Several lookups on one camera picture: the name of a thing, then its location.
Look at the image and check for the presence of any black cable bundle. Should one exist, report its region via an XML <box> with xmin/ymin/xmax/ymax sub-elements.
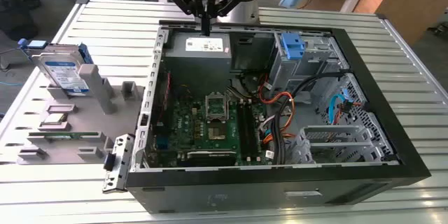
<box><xmin>273</xmin><ymin>70</ymin><xmax>354</xmax><ymax>164</ymax></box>

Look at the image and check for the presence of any metal slot retainer bracket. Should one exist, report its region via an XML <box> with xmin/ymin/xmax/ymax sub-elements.
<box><xmin>102</xmin><ymin>133</ymin><xmax>137</xmax><ymax>194</ymax></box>

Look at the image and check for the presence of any blue data wire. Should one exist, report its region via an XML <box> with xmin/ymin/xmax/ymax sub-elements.
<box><xmin>329</xmin><ymin>94</ymin><xmax>347</xmax><ymax>125</ymax></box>

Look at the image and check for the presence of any silver CPU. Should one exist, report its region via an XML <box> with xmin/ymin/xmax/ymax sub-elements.
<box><xmin>41</xmin><ymin>113</ymin><xmax>70</xmax><ymax>126</ymax></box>

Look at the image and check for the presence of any hard disk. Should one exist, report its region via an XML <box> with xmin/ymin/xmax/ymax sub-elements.
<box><xmin>19</xmin><ymin>39</ymin><xmax>94</xmax><ymax>97</ymax></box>

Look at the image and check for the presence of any wooden cabinet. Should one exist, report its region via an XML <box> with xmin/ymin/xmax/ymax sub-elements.
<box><xmin>377</xmin><ymin>0</ymin><xmax>448</xmax><ymax>48</ymax></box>

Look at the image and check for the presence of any orange red power wire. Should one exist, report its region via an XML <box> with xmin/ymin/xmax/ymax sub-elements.
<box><xmin>335</xmin><ymin>102</ymin><xmax>367</xmax><ymax>125</ymax></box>

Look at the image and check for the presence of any red black fan wire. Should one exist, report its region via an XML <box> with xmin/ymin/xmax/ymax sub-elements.
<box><xmin>159</xmin><ymin>73</ymin><xmax>174</xmax><ymax>127</ymax></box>

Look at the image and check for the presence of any blue floor cable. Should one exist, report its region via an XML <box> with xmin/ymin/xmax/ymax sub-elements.
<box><xmin>0</xmin><ymin>78</ymin><xmax>25</xmax><ymax>87</ymax></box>

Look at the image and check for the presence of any black PC case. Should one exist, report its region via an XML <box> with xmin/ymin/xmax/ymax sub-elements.
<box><xmin>125</xmin><ymin>19</ymin><xmax>433</xmax><ymax>214</ymax></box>

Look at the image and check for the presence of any orange yellow wire bundle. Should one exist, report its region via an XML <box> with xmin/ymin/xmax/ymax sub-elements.
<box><xmin>259</xmin><ymin>91</ymin><xmax>298</xmax><ymax>141</ymax></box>

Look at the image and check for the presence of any green motherboard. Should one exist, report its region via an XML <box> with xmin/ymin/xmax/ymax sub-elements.
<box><xmin>150</xmin><ymin>91</ymin><xmax>278</xmax><ymax>167</ymax></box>

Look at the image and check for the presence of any metal drive cage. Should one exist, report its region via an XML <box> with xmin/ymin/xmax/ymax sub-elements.
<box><xmin>270</xmin><ymin>31</ymin><xmax>350</xmax><ymax>92</ymax></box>

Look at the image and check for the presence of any metal socket cover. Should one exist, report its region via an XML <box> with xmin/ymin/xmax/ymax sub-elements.
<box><xmin>205</xmin><ymin>92</ymin><xmax>231</xmax><ymax>123</ymax></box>

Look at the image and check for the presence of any grey parts rack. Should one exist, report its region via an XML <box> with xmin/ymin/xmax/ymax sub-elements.
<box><xmin>17</xmin><ymin>63</ymin><xmax>147</xmax><ymax>166</ymax></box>

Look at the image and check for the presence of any black graphics card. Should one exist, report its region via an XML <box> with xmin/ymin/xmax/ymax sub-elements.
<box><xmin>178</xmin><ymin>150</ymin><xmax>238</xmax><ymax>167</ymax></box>

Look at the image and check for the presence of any green RAM stick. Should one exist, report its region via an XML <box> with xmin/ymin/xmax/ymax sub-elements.
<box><xmin>30</xmin><ymin>132</ymin><xmax>99</xmax><ymax>141</ymax></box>

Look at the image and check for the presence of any blue expansion slot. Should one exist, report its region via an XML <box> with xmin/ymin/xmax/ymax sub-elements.
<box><xmin>157</xmin><ymin>135</ymin><xmax>170</xmax><ymax>152</ymax></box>

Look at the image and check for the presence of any black waste bin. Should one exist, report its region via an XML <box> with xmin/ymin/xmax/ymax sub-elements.
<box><xmin>0</xmin><ymin>0</ymin><xmax>43</xmax><ymax>41</ymax></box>

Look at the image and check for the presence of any blue drive latch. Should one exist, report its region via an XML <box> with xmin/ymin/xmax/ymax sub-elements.
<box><xmin>279</xmin><ymin>33</ymin><xmax>306</xmax><ymax>61</ymax></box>

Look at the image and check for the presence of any black gripper finger with plate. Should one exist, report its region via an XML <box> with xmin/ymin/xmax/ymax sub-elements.
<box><xmin>206</xmin><ymin>0</ymin><xmax>254</xmax><ymax>37</ymax></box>

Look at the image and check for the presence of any grey power supply unit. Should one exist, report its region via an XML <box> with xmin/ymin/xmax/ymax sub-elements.
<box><xmin>163</xmin><ymin>33</ymin><xmax>234</xmax><ymax>88</ymax></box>

